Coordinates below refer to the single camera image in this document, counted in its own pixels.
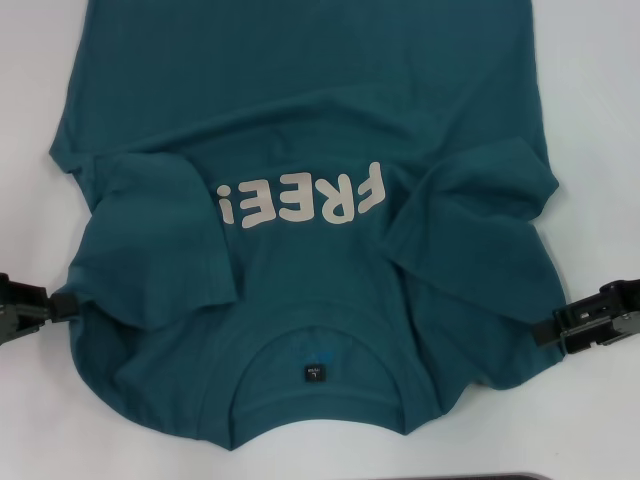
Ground teal t-shirt with white print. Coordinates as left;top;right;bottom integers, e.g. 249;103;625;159
47;0;569;454

